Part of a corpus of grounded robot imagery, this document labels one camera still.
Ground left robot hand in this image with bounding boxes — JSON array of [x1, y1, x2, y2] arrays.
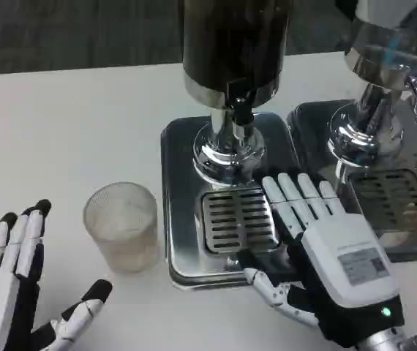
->
[[0, 199, 113, 351]]

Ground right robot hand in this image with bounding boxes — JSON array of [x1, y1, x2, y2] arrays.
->
[[236, 172, 405, 344]]

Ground steel drip tray grid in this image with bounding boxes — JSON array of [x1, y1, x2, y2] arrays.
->
[[347, 168, 417, 230], [201, 189, 281, 254]]

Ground clear ribbed glass cup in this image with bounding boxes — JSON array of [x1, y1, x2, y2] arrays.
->
[[83, 181, 161, 273]]

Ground clear drink dispenser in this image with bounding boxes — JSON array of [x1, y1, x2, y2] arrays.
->
[[287, 0, 417, 263]]

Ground dark drink dispenser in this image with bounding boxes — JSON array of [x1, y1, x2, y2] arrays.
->
[[160, 0, 304, 291]]

